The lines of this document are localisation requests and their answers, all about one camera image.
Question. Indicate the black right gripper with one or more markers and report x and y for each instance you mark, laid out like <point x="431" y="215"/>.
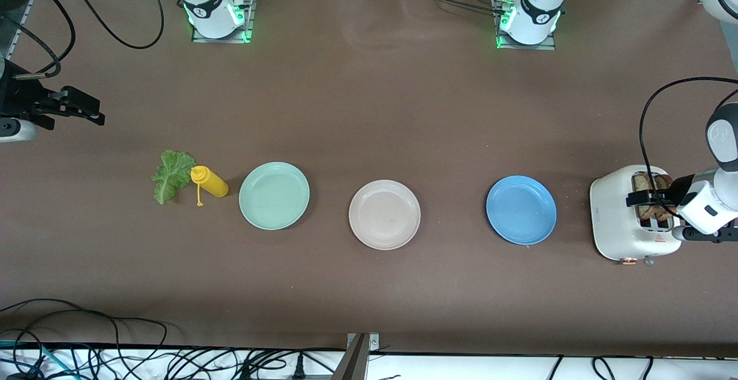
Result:
<point x="16" y="96"/>

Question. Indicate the yellow squeeze bottle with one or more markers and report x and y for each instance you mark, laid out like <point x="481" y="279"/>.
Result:
<point x="212" y="183"/>

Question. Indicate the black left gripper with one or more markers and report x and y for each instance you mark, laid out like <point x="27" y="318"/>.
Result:
<point x="682" y="188"/>

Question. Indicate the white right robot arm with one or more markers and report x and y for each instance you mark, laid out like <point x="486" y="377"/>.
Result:
<point x="207" y="5"/>

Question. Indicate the mint green plate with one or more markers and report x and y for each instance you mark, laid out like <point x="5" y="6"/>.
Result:
<point x="274" y="195"/>

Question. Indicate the white toaster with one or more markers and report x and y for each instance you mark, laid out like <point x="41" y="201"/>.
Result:
<point x="611" y="218"/>

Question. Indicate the black power plug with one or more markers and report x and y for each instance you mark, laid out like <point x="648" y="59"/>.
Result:
<point x="299" y="368"/>

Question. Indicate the beige plate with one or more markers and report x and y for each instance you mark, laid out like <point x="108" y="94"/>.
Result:
<point x="384" y="214"/>

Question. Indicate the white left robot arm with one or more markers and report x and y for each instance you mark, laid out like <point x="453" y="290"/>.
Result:
<point x="720" y="195"/>

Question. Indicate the grey metal post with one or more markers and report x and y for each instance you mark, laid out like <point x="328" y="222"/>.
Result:
<point x="353" y="362"/>

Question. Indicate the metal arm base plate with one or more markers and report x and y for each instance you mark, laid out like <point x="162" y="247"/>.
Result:
<point x="249" y="22"/>
<point x="550" y="46"/>

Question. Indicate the dark crust bread slice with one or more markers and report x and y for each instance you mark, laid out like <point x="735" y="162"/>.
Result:
<point x="664" y="181"/>

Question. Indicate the green lettuce leaf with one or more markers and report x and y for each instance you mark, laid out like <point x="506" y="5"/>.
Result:
<point x="170" y="175"/>

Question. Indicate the light bread slice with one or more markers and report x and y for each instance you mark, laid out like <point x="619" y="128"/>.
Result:
<point x="642" y="183"/>

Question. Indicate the blue plate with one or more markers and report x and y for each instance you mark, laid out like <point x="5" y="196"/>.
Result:
<point x="521" y="210"/>

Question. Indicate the small metal bracket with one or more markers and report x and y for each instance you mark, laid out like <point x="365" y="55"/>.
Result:
<point x="373" y="342"/>

